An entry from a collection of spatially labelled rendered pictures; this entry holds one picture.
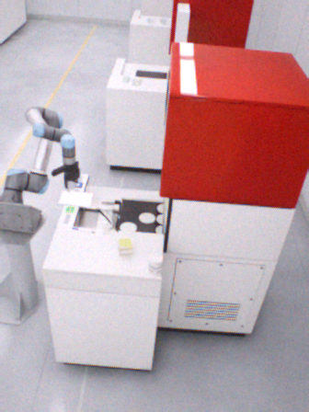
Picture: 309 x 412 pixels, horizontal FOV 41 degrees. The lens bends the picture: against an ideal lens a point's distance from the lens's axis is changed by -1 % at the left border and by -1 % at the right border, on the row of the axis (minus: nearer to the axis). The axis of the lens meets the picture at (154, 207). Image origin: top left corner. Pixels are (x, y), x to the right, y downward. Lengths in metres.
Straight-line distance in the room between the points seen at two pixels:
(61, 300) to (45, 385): 0.74
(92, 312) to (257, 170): 1.19
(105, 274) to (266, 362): 1.47
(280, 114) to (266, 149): 0.19
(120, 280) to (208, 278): 0.69
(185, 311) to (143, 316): 0.58
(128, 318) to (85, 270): 0.42
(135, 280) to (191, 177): 0.61
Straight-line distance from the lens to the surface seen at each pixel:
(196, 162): 2.14
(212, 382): 3.00
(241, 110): 2.02
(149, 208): 2.71
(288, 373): 3.18
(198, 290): 2.77
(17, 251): 2.87
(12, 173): 2.70
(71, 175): 2.40
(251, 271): 2.68
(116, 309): 2.40
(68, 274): 2.24
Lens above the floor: 2.58
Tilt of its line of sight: 38 degrees down
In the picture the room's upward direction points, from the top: 5 degrees clockwise
